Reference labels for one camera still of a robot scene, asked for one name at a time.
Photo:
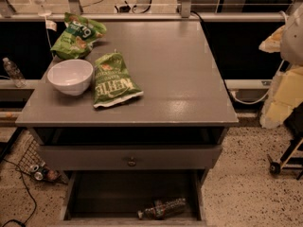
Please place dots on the closed grey top drawer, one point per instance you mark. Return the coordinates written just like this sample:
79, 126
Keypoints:
144, 157

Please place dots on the white ceramic bowl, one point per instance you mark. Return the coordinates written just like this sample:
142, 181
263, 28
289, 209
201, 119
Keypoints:
71, 77

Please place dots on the black power adapter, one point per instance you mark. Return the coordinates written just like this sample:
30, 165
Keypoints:
126, 8

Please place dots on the grey wooden drawer cabinet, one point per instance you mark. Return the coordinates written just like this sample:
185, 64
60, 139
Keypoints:
184, 101

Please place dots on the green snack bag rear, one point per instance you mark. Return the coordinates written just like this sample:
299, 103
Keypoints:
76, 41

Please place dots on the green kettle chips bag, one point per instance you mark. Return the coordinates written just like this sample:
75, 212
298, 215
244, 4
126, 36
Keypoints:
113, 83

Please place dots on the soda can left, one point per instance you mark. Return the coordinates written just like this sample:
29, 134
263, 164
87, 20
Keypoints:
33, 168

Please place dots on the open grey middle drawer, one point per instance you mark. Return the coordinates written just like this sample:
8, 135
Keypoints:
112, 198

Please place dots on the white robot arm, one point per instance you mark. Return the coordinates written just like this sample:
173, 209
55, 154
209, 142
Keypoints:
291, 45

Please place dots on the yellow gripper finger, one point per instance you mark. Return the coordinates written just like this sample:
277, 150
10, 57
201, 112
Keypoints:
272, 43
285, 94

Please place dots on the clear bottle on ledge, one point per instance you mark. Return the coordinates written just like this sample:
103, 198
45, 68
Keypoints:
14, 73

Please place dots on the soda can right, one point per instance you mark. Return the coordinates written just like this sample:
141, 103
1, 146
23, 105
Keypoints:
39, 176

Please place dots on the wheeled black cart base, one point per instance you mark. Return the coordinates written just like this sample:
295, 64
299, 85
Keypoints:
288, 160

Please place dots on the soda can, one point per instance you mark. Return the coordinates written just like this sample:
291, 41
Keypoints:
33, 168
39, 176

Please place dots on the clear plastic water bottle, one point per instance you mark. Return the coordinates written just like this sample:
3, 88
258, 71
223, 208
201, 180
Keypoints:
163, 209

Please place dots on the wire basket on floor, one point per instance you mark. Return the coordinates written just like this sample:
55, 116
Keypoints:
31, 157

